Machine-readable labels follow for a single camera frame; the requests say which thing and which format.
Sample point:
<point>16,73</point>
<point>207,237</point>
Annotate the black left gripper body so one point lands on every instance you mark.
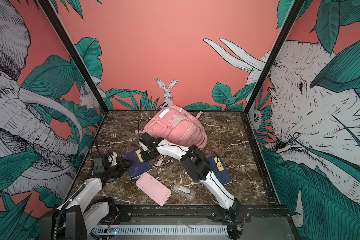
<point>116,170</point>

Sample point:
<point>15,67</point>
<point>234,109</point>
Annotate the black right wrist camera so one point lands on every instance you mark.
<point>149,143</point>

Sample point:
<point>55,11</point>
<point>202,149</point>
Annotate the dark blue notebook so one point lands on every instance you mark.
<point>220,170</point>
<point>138,166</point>

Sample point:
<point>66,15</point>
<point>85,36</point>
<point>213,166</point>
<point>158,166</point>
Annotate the clear plastic eraser box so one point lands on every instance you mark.
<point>184,191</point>

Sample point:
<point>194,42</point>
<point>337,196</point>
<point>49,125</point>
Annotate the pink student backpack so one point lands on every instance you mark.
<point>177,126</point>

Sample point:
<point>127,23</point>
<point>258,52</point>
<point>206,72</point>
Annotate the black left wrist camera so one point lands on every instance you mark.
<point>98,166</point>

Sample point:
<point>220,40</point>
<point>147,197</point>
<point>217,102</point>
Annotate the pink pencil case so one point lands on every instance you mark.
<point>157,191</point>

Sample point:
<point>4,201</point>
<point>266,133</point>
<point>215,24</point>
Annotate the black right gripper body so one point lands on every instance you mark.
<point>147,156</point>

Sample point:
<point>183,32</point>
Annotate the black left corner frame post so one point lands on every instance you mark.
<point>55,21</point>

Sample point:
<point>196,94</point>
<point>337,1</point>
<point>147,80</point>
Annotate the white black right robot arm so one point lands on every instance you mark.
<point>199,169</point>

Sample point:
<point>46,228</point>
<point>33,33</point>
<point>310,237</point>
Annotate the white ventilation grille strip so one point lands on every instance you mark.
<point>168,230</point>

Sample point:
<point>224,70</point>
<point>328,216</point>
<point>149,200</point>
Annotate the black corner frame post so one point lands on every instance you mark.
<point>55,21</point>
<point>286,27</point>

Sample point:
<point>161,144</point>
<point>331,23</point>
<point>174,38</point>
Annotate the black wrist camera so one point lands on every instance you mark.
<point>149,143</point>
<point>98,166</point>

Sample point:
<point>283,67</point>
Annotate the black front mounting rail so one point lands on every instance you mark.
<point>244,213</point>

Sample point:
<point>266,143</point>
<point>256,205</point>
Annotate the black right corner frame post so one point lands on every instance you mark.
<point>286,27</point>

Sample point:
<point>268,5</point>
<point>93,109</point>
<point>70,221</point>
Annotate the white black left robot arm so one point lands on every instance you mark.
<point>76,217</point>

